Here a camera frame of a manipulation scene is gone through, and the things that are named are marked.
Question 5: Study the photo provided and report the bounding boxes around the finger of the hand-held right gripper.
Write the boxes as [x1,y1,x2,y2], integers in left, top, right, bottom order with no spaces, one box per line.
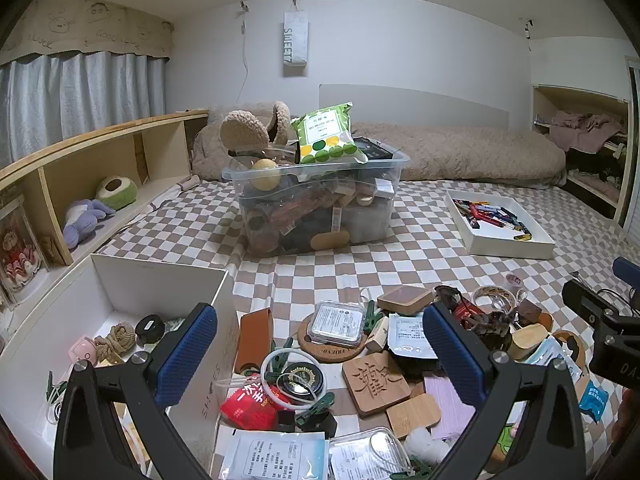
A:
[613,257,640,287]
[561,279,622,327]

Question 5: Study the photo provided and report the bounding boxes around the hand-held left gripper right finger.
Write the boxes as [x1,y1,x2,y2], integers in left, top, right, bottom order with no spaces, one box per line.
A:
[422,302,586,480]

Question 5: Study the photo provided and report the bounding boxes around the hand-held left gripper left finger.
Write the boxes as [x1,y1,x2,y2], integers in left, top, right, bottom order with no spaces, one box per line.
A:
[52,302,221,480]

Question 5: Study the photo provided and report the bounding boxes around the white cardboard box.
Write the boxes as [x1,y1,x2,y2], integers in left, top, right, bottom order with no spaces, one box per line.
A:
[0,253,240,480]

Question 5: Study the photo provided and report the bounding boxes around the clear plastic labelled case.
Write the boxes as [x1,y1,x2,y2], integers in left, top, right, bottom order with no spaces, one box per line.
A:
[307,301,366,347]

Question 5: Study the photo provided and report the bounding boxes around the white blue paper sachet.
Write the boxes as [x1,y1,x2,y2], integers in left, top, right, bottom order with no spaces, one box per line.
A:
[219,429,330,480]
[387,314,437,359]

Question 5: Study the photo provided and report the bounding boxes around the small bamboo container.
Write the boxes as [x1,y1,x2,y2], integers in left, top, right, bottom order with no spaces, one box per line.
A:
[510,324,548,361]

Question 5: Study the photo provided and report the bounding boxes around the round wooden printed plate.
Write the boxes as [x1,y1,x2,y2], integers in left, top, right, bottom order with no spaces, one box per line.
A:
[550,330,587,366]

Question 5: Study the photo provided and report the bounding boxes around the black round case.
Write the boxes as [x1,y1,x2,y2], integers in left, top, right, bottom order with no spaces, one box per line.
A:
[135,314,166,346]

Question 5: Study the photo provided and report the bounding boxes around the dark brown hair claw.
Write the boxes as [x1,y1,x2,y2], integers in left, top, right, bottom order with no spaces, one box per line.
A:
[470,310,513,351]

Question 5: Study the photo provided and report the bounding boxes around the pink notebook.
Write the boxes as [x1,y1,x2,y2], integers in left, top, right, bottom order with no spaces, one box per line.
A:
[424,375,476,443]

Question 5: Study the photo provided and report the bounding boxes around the small blue sachet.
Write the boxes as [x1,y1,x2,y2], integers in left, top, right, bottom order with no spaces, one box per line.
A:
[580,380,610,423]

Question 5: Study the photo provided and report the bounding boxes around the crocheted braided doll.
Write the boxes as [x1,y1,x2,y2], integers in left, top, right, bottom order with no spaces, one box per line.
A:
[434,285,473,318]

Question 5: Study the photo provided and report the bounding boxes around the brown leather pouch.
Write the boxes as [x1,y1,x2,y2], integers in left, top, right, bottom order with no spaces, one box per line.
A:
[235,310,275,375]

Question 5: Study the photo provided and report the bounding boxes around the blue white mask packet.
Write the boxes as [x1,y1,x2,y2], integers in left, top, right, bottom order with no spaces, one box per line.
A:
[522,337,583,381]

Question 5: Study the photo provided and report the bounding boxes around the brown wooden block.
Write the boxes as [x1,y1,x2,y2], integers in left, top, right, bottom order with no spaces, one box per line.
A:
[376,285,434,316]

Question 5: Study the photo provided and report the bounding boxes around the small cream box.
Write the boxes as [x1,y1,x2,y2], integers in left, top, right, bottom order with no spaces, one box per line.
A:
[365,316,390,353]

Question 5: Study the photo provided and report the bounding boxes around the red foil packet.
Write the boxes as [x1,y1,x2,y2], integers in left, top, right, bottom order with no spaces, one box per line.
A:
[220,380,278,431]

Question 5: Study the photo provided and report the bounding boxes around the carved wooden plaque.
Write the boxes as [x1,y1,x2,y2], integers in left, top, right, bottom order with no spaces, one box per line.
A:
[342,350,418,418]

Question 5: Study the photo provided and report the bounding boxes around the white shallow tray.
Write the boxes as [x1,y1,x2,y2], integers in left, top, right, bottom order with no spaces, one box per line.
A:
[445,189,556,261]

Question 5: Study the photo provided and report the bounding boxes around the green plastic clip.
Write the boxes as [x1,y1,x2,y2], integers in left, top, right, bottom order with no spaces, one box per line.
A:
[360,301,383,333]
[265,340,292,386]
[392,457,433,480]
[295,392,335,423]

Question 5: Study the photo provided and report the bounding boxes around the black round tin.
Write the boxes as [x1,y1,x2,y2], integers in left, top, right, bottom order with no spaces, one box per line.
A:
[274,360,327,403]

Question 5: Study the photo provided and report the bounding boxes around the round wooden coaster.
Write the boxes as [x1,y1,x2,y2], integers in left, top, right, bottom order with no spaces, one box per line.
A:
[298,312,373,365]

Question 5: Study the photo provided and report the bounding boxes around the pile of colourful markers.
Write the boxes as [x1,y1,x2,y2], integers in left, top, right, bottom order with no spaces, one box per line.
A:
[452,199,532,242]

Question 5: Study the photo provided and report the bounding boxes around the black cloth pouch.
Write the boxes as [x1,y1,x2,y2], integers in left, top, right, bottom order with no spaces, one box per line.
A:
[277,410,338,441]

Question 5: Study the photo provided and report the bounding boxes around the pink crumpled clothes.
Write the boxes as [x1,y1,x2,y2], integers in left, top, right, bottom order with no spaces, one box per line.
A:
[550,110,626,153]

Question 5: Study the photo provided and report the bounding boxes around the clear plastic storage bin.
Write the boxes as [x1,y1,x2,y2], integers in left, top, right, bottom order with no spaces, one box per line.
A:
[221,150,411,256]

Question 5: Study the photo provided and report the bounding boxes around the oval wooden tag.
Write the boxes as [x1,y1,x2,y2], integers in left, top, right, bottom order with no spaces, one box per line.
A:
[310,231,351,250]

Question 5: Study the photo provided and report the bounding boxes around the purple plush toy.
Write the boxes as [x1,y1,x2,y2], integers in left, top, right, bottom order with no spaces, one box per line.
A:
[62,199,116,250]

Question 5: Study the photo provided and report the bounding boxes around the green avocado plush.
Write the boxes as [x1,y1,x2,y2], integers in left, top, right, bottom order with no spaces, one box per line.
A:
[96,176,138,211]

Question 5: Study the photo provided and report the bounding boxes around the open closet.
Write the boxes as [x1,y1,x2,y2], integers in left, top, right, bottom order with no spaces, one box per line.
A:
[530,55,640,231]

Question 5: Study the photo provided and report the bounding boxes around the beige fluffy duvet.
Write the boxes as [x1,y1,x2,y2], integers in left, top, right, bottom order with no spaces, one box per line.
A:
[191,102,566,191]

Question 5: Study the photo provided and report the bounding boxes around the doll in clear box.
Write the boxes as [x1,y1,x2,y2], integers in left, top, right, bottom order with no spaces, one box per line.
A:
[0,195,48,306]

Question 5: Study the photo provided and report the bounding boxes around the yellow wooden ball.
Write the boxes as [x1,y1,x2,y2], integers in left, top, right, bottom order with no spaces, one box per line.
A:
[250,158,281,191]

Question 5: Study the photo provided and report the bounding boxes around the black flat box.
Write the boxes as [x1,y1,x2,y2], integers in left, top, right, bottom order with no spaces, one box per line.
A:
[352,136,403,161]

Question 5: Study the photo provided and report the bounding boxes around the brown fuzzy slippers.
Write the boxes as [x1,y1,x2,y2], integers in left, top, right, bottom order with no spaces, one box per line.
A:
[220,101,292,153]

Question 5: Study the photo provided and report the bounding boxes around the wooden bedside shelf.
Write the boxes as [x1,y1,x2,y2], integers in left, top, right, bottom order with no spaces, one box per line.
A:
[0,110,210,311]

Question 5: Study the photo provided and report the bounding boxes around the green snack bag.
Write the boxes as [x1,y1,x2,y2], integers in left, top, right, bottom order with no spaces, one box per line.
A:
[291,101,368,164]

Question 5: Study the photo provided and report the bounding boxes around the grey curtain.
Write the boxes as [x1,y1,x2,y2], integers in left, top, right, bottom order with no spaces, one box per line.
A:
[0,52,168,161]

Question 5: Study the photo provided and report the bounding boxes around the white hanging paper bag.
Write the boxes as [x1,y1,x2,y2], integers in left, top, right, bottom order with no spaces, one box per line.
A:
[282,0,308,78]

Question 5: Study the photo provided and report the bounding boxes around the beige doodled curtain valance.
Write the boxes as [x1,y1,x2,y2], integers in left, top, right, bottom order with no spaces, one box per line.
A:
[0,0,175,66]

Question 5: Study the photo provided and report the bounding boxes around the beige hoop ring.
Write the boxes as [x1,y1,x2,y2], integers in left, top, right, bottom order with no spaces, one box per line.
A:
[472,285,518,311]

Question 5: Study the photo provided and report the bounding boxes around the coiled beige rope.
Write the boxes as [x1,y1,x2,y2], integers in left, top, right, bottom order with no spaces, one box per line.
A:
[95,322,137,363]

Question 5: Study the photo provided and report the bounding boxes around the white plastic ring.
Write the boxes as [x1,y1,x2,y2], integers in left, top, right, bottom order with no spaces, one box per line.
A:
[242,347,326,418]

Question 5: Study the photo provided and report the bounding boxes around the white hanging cable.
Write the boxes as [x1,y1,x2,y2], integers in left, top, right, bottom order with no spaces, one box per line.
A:
[237,2,251,106]

